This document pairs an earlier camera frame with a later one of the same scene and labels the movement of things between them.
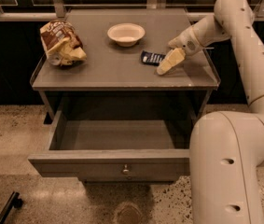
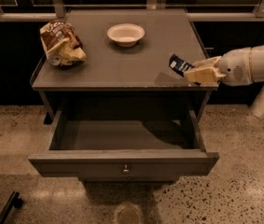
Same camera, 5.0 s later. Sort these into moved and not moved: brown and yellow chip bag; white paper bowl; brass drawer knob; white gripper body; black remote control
Moved: white gripper body; black remote control
Not moved: white paper bowl; brass drawer knob; brown and yellow chip bag
